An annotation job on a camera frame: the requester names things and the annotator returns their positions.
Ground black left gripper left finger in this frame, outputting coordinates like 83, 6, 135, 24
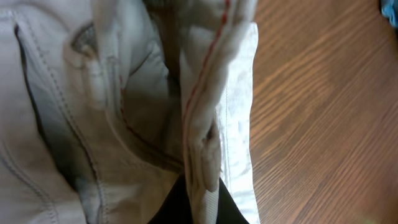
148, 175, 193, 224

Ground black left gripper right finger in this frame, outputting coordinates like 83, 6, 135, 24
216, 179, 249, 224

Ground beige khaki shorts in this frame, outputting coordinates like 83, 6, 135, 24
1, 0, 259, 223

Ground light blue shirt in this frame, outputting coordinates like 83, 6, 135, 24
380, 0, 397, 29

